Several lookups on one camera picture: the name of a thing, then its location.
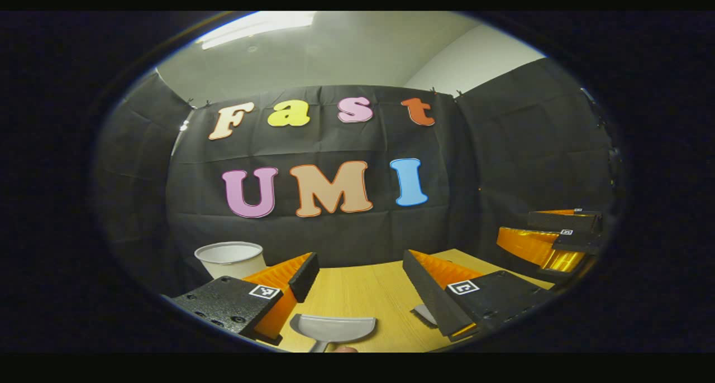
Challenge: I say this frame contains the white ribbed garbage bin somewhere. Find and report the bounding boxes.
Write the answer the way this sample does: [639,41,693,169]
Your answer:
[194,241,266,280]

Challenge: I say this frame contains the grey dustpan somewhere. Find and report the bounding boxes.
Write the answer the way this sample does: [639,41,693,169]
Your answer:
[289,314,378,353]

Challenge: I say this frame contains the wooden desktop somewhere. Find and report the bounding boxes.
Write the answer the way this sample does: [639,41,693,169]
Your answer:
[260,248,556,353]

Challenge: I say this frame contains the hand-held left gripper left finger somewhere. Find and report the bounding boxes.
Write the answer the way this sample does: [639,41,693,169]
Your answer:
[162,252,320,342]

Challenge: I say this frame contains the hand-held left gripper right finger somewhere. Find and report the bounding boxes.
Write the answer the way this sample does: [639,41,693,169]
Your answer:
[402,249,559,342]

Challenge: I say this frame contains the ceiling light panel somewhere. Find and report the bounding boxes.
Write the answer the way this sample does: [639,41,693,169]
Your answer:
[196,12,317,50]

